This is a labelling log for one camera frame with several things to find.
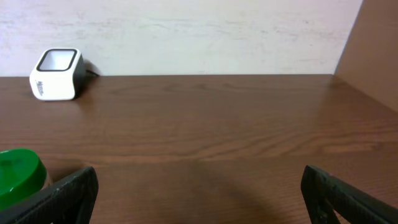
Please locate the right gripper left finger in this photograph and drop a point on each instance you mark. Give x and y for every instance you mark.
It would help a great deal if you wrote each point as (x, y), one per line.
(69, 200)

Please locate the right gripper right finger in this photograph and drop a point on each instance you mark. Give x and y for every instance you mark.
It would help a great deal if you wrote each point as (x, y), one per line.
(325, 196)

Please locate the green-lidded jar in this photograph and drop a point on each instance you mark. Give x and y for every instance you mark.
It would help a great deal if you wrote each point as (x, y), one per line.
(22, 175)

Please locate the white barcode scanner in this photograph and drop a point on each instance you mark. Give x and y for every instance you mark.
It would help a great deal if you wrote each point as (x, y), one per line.
(58, 75)

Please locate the brown cardboard panel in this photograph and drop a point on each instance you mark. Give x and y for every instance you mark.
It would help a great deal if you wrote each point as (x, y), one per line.
(369, 60)

